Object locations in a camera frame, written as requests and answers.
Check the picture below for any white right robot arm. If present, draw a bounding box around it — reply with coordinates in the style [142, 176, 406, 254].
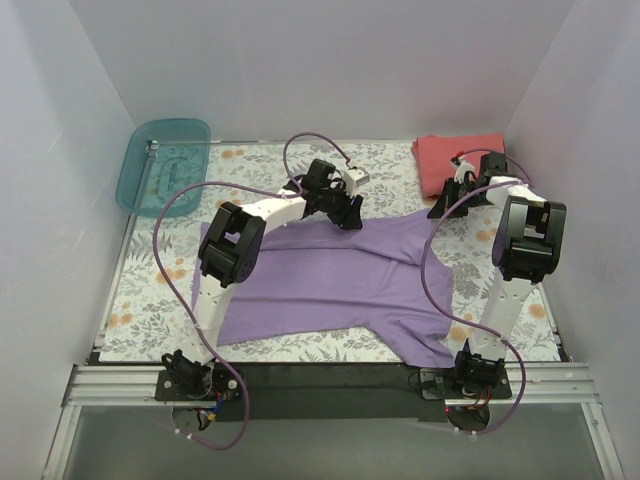
[428, 149, 567, 361]

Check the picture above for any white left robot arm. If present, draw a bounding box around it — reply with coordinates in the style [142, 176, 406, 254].
[180, 159, 370, 363]

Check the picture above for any folded red t shirt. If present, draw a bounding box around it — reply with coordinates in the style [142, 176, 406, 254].
[411, 133, 505, 198]

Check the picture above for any teal plastic bin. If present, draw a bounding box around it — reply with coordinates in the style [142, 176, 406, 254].
[115, 118, 211, 218]

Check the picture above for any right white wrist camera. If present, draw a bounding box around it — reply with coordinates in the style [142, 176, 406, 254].
[451, 154, 475, 184]

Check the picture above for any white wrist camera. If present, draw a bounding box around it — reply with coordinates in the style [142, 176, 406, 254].
[451, 154, 475, 184]
[342, 166, 370, 196]

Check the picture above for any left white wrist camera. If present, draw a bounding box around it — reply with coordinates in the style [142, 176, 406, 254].
[342, 166, 370, 196]

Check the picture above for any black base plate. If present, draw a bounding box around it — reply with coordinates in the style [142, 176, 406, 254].
[154, 362, 514, 424]

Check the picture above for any aluminium frame rail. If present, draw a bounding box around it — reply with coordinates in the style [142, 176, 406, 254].
[63, 362, 600, 406]

